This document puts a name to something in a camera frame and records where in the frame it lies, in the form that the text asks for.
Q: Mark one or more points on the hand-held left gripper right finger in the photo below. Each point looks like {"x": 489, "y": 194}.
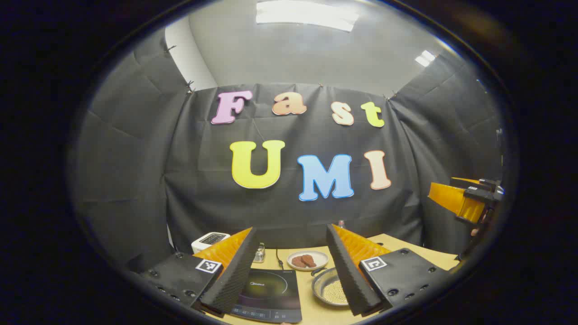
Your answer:
{"x": 347, "y": 275}

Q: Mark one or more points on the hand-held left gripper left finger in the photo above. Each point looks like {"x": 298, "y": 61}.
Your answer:
{"x": 237, "y": 275}

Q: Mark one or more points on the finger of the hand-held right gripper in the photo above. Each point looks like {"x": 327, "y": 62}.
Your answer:
{"x": 451, "y": 198}
{"x": 474, "y": 181}

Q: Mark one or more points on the pile of soybeans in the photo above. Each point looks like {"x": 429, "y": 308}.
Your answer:
{"x": 334, "y": 293}

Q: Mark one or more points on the black induction cooktop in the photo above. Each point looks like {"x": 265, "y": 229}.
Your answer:
{"x": 271, "y": 293}

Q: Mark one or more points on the white round plate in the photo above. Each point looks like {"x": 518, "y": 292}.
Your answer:
{"x": 321, "y": 258}

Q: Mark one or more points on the white toaster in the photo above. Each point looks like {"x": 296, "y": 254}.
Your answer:
{"x": 207, "y": 239}

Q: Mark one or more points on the brown meat slices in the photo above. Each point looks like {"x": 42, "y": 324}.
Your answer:
{"x": 303, "y": 261}

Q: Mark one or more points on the small ceiling light panel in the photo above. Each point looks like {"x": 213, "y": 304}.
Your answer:
{"x": 425, "y": 58}

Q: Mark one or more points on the large ceiling light panel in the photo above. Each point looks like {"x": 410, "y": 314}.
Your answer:
{"x": 307, "y": 13}

